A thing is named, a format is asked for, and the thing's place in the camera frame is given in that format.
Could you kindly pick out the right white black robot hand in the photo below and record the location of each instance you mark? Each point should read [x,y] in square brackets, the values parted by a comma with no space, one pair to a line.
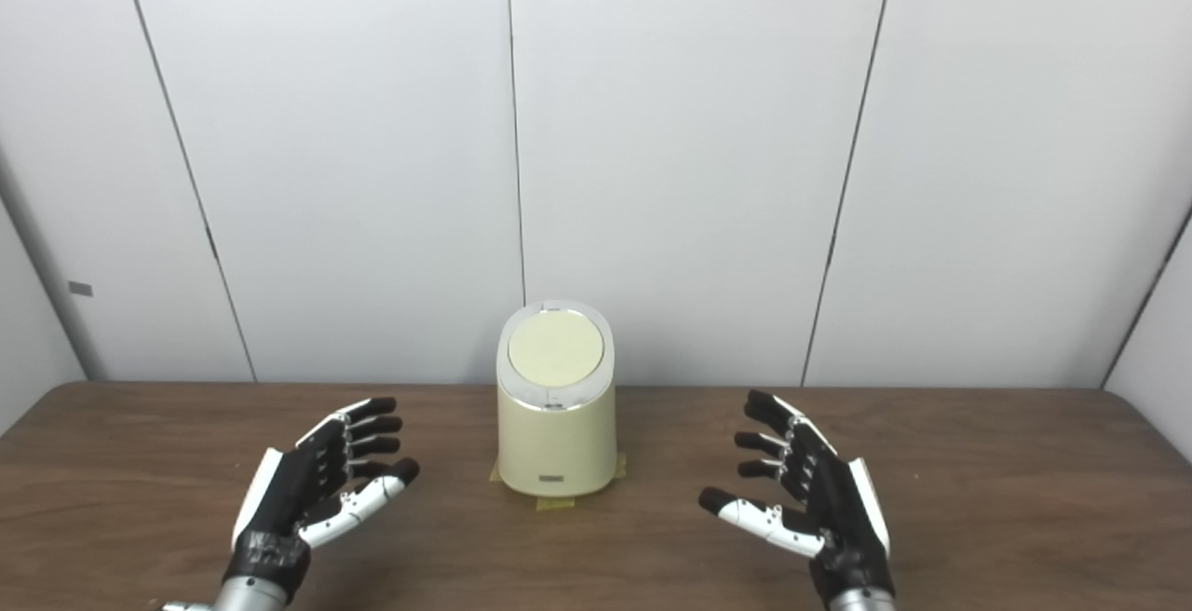
[843,518]

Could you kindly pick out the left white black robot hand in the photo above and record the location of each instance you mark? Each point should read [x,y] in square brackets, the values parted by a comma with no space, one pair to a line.
[289,499]

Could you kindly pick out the cream-colored bin body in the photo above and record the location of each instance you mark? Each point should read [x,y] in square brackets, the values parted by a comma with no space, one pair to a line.
[556,443]

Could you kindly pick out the cream round bin lid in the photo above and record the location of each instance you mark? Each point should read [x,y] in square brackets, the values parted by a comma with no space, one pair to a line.
[556,348]

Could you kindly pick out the small gray wall tag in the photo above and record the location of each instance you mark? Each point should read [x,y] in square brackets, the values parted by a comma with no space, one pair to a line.
[79,289]

